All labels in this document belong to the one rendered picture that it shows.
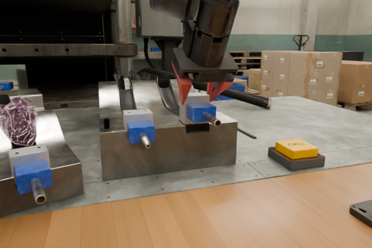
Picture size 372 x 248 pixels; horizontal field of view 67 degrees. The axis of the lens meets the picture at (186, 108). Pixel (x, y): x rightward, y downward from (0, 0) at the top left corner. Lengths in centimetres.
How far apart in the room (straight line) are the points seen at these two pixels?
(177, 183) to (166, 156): 6
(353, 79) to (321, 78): 70
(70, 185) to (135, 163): 11
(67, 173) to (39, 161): 5
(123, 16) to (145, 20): 17
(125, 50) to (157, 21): 26
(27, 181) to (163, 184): 21
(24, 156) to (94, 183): 13
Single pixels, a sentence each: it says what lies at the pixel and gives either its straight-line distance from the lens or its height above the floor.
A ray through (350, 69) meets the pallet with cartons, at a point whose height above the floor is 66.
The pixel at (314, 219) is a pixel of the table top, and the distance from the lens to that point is 46.
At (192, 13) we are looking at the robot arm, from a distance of 45.
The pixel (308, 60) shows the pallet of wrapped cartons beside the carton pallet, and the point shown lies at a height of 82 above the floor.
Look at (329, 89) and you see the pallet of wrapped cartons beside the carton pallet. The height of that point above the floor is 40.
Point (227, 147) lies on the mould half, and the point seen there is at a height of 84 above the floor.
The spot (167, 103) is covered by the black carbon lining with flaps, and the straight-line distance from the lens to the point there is 74.
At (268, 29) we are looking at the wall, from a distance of 826.
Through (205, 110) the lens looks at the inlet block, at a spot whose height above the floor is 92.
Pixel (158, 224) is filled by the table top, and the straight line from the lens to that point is 42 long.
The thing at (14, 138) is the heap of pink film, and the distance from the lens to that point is 60.
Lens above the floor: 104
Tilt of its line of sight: 13 degrees down
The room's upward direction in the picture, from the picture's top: straight up
